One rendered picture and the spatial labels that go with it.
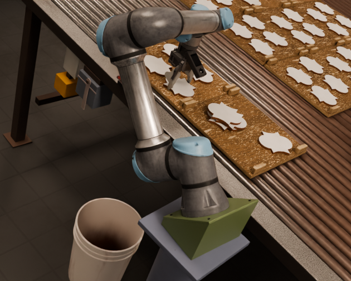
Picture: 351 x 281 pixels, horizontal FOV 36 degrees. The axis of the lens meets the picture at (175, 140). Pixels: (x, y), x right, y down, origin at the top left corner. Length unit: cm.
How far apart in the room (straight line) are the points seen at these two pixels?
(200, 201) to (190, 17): 57
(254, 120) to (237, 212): 68
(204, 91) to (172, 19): 71
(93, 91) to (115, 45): 69
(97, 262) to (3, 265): 49
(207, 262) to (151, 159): 36
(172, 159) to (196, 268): 34
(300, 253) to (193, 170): 46
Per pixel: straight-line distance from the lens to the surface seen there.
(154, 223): 174
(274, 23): 309
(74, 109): 349
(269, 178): 201
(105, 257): 230
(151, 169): 169
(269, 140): 214
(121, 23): 163
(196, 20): 175
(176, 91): 219
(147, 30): 158
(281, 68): 268
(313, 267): 181
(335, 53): 308
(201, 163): 161
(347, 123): 255
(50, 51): 399
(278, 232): 184
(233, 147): 204
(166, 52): 243
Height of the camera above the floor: 214
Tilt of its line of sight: 38 degrees down
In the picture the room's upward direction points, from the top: 21 degrees clockwise
